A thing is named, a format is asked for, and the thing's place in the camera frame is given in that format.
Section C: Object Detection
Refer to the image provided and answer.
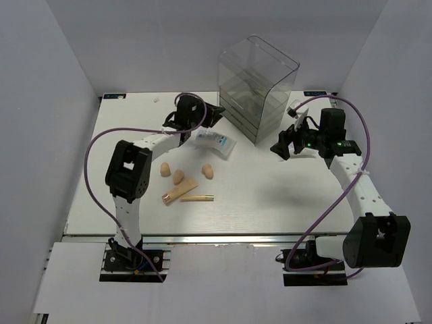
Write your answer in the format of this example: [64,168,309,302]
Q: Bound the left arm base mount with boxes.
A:
[99,238,171,284]

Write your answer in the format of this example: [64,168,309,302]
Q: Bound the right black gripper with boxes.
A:
[270,113,326,161]

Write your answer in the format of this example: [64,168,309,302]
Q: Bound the aluminium table front rail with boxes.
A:
[61,232,346,245]

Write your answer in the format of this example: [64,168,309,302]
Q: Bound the clear acrylic organizer box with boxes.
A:
[217,35,300,145]

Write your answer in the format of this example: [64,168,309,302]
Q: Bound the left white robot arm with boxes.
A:
[105,94,225,269]

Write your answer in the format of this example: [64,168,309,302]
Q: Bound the beige makeup sponge middle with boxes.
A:
[172,169,184,186]

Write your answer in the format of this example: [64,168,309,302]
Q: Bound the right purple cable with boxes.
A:
[283,95,371,279]

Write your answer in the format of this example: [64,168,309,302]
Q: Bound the beige makeup sponge upright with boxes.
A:
[160,162,171,178]

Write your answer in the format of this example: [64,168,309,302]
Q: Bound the beige foundation tube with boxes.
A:
[162,177,198,205]

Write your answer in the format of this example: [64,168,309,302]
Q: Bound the cotton pad pack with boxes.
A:
[194,129,237,159]

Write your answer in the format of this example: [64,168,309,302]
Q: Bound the gold slim concealer stick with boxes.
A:
[180,194,215,202]

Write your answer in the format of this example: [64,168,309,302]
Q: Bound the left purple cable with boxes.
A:
[83,92,207,283]

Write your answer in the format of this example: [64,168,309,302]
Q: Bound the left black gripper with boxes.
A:
[188,99,225,129]

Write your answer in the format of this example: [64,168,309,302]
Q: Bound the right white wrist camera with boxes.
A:
[287,99,309,131]

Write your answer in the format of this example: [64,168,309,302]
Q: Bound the beige makeup sponge right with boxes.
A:
[202,164,214,180]

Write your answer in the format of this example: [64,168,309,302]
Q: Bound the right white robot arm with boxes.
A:
[271,108,411,269]

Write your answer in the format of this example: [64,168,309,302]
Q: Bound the purple cable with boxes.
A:
[83,92,207,283]
[283,95,371,279]

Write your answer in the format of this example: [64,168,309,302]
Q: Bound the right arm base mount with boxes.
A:
[275,248,348,287]

